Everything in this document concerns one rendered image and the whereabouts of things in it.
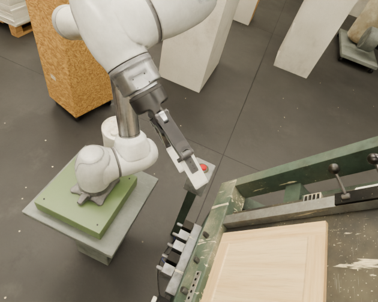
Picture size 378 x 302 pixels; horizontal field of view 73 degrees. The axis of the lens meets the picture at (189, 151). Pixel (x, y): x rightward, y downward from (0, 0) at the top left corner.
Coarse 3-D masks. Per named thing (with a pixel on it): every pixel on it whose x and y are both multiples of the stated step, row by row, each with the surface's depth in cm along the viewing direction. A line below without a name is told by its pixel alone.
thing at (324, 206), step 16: (272, 208) 111; (288, 208) 105; (304, 208) 99; (320, 208) 94; (336, 208) 91; (352, 208) 88; (368, 208) 85; (224, 224) 126; (240, 224) 121; (256, 224) 116
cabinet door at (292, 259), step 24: (240, 240) 113; (264, 240) 104; (288, 240) 96; (312, 240) 89; (216, 264) 113; (240, 264) 104; (264, 264) 96; (288, 264) 89; (312, 264) 83; (216, 288) 103; (240, 288) 96; (264, 288) 89; (288, 288) 83; (312, 288) 78
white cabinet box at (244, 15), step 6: (240, 0) 489; (246, 0) 485; (252, 0) 482; (258, 0) 489; (240, 6) 496; (246, 6) 492; (252, 6) 488; (240, 12) 503; (246, 12) 499; (252, 12) 495; (234, 18) 514; (240, 18) 510; (246, 18) 506; (252, 18) 535; (246, 24) 514
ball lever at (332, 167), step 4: (332, 164) 89; (336, 164) 88; (328, 168) 89; (332, 168) 88; (336, 168) 87; (332, 172) 88; (336, 172) 88; (336, 176) 89; (340, 180) 89; (340, 184) 89; (344, 192) 88; (344, 196) 88; (348, 196) 87
